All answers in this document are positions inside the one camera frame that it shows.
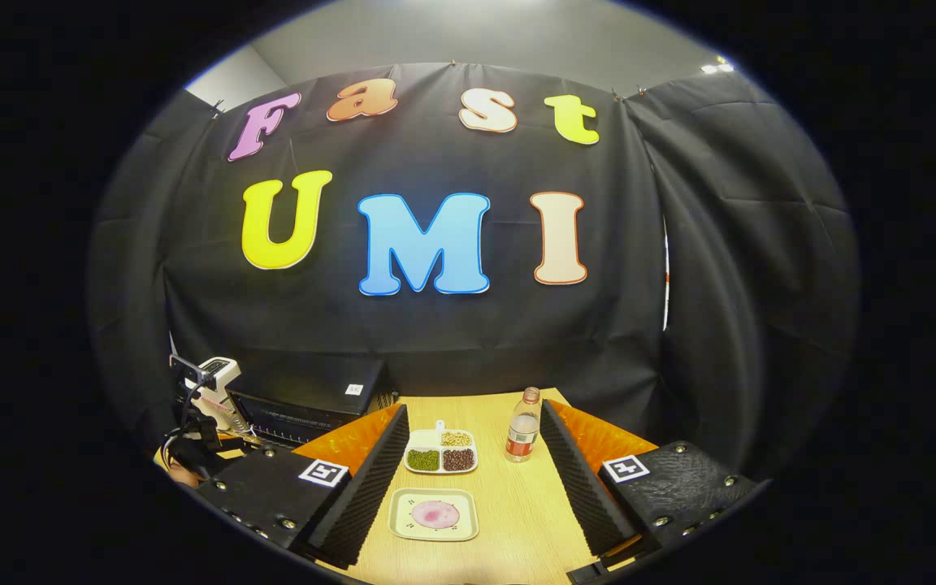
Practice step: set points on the black backdrop cloth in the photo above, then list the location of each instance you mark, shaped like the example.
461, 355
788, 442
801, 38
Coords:
435, 325

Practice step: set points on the white toaster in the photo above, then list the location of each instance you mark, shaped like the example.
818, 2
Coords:
224, 374

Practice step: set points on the divided tray of beans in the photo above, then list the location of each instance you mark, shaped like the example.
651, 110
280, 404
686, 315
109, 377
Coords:
440, 448

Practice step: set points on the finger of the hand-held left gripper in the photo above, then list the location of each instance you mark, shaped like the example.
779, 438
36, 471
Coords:
242, 441

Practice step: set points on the clear plastic bottle red label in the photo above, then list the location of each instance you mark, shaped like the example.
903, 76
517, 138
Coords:
522, 431

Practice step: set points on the black electric oven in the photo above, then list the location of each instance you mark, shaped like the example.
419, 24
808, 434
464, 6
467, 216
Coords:
305, 386

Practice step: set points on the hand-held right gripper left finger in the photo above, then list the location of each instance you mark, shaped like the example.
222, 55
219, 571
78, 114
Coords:
374, 487

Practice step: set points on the cream plate with pink food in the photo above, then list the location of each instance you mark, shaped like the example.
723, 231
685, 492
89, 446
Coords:
434, 514

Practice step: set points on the ceiling light panel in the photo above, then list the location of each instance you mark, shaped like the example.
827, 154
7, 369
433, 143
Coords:
716, 67

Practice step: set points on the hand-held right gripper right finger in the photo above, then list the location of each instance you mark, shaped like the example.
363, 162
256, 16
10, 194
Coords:
582, 487

